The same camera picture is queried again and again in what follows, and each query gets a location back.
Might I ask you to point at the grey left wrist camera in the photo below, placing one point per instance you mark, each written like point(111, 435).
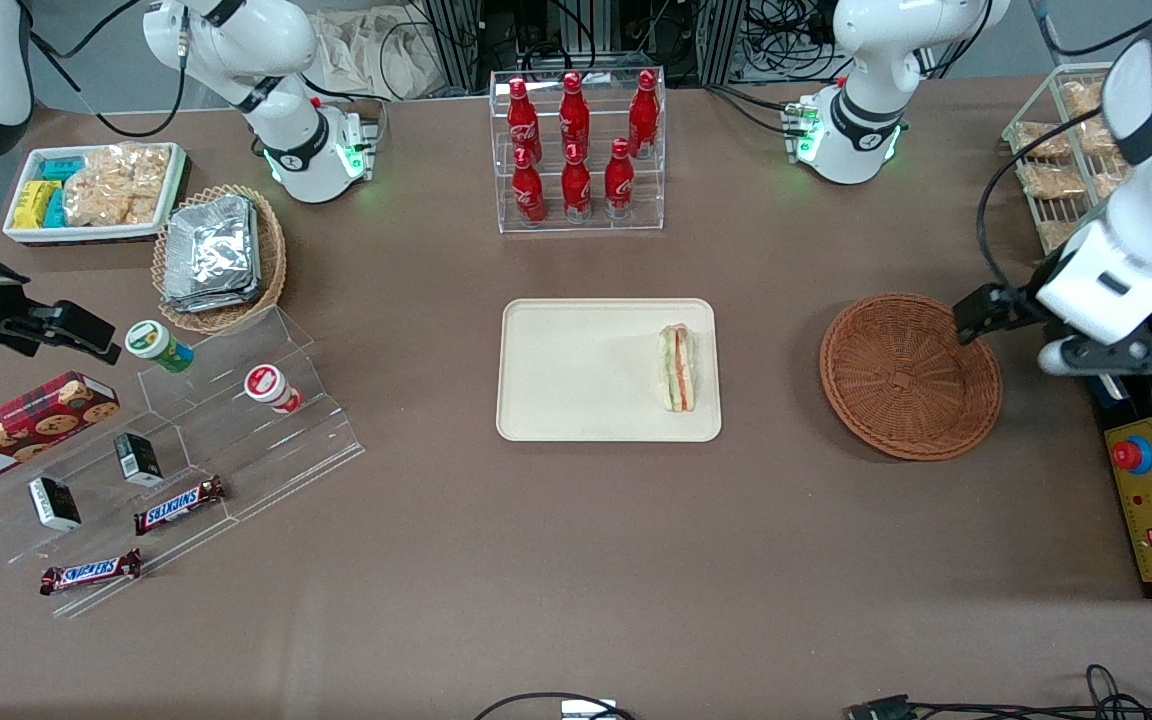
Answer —
point(1064, 357)

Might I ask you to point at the beige plastic tray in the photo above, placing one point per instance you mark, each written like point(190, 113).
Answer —
point(586, 370)

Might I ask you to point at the small white device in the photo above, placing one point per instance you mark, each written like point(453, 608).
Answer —
point(588, 710)

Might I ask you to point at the red cola bottle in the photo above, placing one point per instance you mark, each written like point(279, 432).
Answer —
point(574, 115)
point(528, 190)
point(576, 185)
point(521, 120)
point(644, 112)
point(619, 182)

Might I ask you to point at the clear bag of crackers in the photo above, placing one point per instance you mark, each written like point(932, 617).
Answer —
point(116, 185)

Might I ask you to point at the beige cloth bag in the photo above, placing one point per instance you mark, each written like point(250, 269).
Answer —
point(366, 55)

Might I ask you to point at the green lidded snack cup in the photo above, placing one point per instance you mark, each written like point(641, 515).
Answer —
point(156, 345)

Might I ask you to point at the small black box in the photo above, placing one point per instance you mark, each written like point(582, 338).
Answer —
point(54, 503)
point(139, 460)

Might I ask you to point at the bagged fried snack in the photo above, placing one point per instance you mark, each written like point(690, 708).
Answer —
point(1084, 97)
point(1044, 141)
point(1096, 137)
point(1054, 181)
point(1056, 234)

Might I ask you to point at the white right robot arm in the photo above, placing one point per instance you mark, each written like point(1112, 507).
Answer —
point(276, 40)

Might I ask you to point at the silver foil pack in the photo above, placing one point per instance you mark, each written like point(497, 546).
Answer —
point(211, 302)
point(211, 245)

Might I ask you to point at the brown round wicker basket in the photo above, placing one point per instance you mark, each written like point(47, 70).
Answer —
point(901, 380)

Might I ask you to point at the red emergency stop button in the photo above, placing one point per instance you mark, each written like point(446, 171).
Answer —
point(1131, 455)

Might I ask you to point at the oval wicker basket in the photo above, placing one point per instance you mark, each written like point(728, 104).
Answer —
point(274, 260)

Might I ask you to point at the aluminium frame post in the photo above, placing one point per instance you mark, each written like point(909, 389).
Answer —
point(454, 45)
point(721, 40)

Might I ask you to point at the triangle sandwich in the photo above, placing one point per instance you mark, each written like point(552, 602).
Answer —
point(677, 368)

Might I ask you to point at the teal snack pack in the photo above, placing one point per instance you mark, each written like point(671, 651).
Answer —
point(55, 210)
point(62, 168)

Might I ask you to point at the clear acrylic bottle rack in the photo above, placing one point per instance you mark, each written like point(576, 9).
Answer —
point(596, 225)

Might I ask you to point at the black machine with yellow panel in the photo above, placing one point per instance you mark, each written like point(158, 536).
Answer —
point(1151, 560)

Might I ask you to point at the yellow snack pack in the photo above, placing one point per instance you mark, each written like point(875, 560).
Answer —
point(31, 204)

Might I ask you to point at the clear acrylic step shelf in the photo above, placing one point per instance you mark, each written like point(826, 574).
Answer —
point(266, 460)

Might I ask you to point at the red tartan cookie box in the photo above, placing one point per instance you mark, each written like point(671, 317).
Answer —
point(21, 430)

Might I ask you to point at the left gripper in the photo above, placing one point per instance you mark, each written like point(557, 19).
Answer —
point(1012, 303)

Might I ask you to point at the red lidded snack cup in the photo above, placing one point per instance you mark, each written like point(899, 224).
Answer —
point(268, 386)

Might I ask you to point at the brown Snickers bar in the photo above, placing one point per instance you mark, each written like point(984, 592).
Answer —
point(179, 506)
point(91, 572)

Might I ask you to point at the white rectangular snack tray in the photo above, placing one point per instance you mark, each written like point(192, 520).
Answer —
point(26, 235)

